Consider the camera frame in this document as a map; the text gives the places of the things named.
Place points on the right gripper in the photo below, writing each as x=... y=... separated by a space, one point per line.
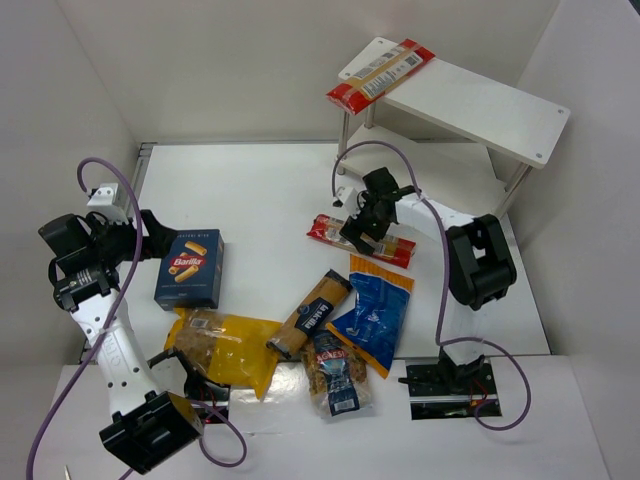
x=365 y=226

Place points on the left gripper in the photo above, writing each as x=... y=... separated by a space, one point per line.
x=138 y=240

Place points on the red spaghetti bag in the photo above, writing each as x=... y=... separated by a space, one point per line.
x=325 y=229
x=377 y=78

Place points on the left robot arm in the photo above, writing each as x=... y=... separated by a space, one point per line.
x=149 y=424

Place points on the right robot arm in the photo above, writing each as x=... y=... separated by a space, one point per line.
x=478 y=266

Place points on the blue Barilla pasta box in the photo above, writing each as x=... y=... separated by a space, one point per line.
x=190 y=274

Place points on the blue orange pasta bag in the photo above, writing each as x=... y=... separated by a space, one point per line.
x=373 y=327

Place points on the yellow fusilli pasta bag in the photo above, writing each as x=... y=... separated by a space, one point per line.
x=227 y=349

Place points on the Agnesi fusilli pasta bag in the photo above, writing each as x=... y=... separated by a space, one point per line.
x=337 y=376

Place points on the white two-tier shelf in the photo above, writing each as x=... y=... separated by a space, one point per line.
x=498 y=136

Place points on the red spaghetti bag on shelf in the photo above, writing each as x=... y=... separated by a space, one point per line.
x=377 y=78

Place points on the dark label spaghetti bag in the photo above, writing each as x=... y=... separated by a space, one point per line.
x=314 y=309

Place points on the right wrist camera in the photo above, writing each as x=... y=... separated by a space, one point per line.
x=347 y=198

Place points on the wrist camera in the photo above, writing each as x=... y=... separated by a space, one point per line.
x=347 y=198
x=108 y=200

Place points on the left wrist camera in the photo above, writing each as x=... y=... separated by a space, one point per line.
x=108 y=200

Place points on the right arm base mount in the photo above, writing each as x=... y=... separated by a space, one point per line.
x=430 y=397

